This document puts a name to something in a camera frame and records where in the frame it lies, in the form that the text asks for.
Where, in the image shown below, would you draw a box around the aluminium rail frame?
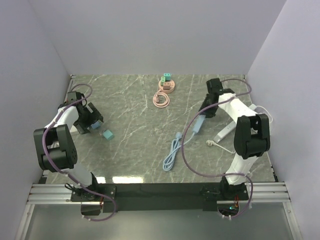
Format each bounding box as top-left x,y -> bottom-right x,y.
26,182 -> 291,205

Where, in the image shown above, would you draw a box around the white square charger plug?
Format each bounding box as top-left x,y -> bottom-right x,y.
69,125 -> 78,133

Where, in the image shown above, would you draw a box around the white power strip cable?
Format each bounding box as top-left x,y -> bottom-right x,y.
204,104 -> 274,154

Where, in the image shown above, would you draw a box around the pink round power strip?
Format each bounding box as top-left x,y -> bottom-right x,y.
158,80 -> 176,94

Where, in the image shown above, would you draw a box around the blue plug adapter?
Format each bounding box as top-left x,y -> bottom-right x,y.
91,120 -> 102,130

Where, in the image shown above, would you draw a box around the blue coiled cable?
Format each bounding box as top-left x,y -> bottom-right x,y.
162,131 -> 197,172

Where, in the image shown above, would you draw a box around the blue long power strip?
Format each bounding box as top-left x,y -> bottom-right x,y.
192,114 -> 206,134

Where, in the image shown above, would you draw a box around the green charger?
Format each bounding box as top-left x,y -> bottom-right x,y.
102,129 -> 114,141

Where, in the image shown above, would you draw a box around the green plug adapter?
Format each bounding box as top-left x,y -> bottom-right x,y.
160,73 -> 172,82

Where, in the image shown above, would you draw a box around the white triangular power strip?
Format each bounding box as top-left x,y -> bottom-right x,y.
250,113 -> 272,136

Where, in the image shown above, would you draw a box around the pink coiled cable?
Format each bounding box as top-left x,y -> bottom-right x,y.
152,91 -> 172,109

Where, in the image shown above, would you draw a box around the black base bar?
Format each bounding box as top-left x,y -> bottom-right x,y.
71,181 -> 249,216

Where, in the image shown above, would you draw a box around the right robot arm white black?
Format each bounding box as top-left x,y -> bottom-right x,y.
199,78 -> 271,200

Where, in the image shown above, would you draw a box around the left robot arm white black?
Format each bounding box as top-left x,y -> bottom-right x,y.
33,91 -> 104,201

